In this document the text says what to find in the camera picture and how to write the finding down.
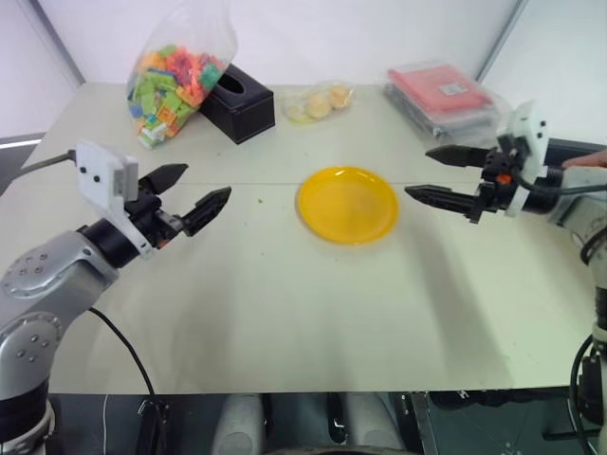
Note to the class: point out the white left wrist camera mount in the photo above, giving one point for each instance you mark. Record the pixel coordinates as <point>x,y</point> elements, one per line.
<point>97,175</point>

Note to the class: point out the clear bag with yellow items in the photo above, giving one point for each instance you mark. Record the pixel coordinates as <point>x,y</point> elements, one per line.
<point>317,105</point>

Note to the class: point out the clear bag of colourful blocks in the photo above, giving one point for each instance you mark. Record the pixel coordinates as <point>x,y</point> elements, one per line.
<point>175,85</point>

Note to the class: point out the grey angled panel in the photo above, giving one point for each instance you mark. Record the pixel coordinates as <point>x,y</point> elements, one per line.
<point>14,163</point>

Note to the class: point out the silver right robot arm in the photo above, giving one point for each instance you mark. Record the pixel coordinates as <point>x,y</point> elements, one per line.
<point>576,199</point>

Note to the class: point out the yellow plastic plate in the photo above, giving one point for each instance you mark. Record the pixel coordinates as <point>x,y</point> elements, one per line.
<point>348,204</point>

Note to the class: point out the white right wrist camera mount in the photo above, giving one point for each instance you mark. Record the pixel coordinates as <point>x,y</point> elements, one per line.
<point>533,132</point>

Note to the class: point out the red flat pack with label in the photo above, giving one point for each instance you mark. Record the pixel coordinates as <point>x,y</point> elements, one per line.
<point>438,87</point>

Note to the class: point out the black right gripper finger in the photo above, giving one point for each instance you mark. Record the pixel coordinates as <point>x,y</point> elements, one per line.
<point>441,196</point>
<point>455,156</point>

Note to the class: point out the clear bag of flat packs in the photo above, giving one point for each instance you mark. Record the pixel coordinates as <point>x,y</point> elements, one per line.
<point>455,118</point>

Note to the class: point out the aluminium frame post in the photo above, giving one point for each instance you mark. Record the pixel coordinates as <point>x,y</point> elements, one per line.
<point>61,40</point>
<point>502,38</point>

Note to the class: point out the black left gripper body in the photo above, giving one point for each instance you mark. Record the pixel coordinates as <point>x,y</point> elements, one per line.
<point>152,215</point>

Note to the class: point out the grey bent rod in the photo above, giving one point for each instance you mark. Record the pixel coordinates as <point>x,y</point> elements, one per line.
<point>47,162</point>

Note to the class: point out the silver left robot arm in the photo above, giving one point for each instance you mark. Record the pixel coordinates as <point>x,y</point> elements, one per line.
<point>42,277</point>

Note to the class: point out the person's bare hand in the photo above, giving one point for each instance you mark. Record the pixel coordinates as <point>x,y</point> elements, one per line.
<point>588,160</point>

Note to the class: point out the black tissue box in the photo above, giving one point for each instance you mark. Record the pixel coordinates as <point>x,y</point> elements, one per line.
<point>242,102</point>

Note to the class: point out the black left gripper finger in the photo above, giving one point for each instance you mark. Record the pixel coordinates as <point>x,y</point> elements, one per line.
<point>166,177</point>
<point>206,208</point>

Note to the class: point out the black plug connector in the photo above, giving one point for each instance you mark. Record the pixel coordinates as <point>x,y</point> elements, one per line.
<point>154,413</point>

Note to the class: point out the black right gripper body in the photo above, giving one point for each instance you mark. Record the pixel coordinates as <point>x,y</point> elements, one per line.
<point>498,189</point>

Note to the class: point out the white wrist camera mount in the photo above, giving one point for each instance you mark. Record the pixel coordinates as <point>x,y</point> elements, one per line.
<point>97,175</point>
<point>533,132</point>

